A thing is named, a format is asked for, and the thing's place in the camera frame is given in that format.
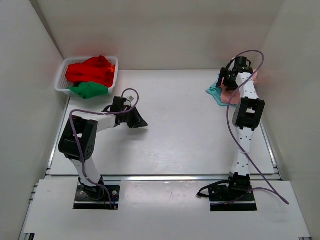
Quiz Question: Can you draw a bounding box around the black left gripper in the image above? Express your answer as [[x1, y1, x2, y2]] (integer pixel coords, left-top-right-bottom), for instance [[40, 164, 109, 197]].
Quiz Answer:
[[121, 106, 148, 129]]

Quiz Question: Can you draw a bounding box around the pink t shirt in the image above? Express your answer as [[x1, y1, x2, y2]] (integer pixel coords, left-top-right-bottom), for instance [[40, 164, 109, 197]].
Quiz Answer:
[[220, 72, 258, 105]]

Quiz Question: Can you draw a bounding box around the teal t shirt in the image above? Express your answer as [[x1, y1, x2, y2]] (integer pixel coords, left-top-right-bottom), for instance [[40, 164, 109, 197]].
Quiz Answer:
[[206, 80, 237, 108]]

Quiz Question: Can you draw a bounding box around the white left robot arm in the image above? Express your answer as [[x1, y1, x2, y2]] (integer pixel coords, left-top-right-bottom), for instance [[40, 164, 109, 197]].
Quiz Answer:
[[58, 96, 148, 201]]

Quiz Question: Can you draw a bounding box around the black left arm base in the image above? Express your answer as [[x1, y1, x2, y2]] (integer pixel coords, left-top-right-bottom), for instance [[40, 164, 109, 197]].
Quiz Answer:
[[73, 179, 121, 211]]

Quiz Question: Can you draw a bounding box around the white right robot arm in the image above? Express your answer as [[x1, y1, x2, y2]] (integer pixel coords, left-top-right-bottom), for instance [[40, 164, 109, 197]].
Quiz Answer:
[[216, 56, 265, 200]]

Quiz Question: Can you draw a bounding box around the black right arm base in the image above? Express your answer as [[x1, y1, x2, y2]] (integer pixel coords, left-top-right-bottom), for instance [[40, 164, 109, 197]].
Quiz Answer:
[[196, 180, 258, 212]]

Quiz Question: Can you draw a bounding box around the green t shirt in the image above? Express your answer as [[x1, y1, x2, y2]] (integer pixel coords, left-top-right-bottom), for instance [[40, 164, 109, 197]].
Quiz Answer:
[[67, 81, 109, 100]]

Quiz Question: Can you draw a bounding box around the red t shirt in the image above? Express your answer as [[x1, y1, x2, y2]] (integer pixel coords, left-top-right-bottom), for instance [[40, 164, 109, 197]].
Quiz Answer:
[[65, 55, 116, 88]]

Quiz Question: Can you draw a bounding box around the white plastic basket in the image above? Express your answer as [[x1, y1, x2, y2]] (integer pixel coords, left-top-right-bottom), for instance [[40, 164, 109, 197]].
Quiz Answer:
[[54, 55, 119, 96]]

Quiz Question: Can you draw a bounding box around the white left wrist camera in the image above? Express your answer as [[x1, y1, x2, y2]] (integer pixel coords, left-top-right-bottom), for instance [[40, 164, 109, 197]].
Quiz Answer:
[[126, 95, 135, 102]]

